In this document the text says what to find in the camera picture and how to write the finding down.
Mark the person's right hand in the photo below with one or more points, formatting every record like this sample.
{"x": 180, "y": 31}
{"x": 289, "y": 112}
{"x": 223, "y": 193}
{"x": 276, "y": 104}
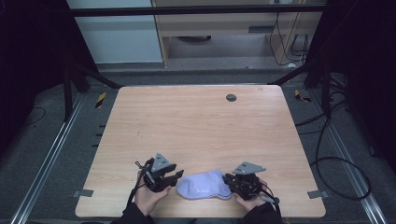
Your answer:
{"x": 253, "y": 203}

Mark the black stand legs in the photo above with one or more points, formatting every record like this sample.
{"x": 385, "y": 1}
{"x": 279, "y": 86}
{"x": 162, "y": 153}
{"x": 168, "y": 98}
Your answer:
{"x": 67, "y": 93}
{"x": 326, "y": 93}

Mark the aluminium floor rail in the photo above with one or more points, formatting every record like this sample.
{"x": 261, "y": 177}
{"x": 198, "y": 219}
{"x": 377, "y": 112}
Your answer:
{"x": 348, "y": 155}
{"x": 46, "y": 161}

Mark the person's left hand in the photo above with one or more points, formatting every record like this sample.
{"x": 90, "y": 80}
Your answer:
{"x": 148, "y": 197}

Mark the white cabinet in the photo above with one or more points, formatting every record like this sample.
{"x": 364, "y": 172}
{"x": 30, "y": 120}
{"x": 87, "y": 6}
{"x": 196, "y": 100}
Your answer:
{"x": 118, "y": 40}

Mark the light wooden desk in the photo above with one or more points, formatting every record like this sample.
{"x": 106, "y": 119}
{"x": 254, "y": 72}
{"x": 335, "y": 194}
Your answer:
{"x": 218, "y": 25}

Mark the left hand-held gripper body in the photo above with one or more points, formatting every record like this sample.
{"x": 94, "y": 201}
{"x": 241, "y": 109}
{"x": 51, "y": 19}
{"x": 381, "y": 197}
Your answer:
{"x": 159, "y": 165}

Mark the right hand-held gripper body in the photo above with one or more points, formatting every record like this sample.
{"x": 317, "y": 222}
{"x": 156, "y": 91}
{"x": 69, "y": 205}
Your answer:
{"x": 246, "y": 183}

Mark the black horizontal frame bar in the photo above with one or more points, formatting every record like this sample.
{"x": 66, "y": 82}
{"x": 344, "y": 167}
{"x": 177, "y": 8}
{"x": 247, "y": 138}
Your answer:
{"x": 186, "y": 10}

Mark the lavender ankle sock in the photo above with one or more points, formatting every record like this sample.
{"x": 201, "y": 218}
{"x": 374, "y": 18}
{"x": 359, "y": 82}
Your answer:
{"x": 224, "y": 196}
{"x": 202, "y": 185}

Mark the grey tape strip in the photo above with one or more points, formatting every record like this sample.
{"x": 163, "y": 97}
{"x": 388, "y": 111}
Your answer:
{"x": 318, "y": 194}
{"x": 83, "y": 193}

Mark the dark curtain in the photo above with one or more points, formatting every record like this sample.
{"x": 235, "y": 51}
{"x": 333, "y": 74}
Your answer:
{"x": 31, "y": 62}
{"x": 367, "y": 62}

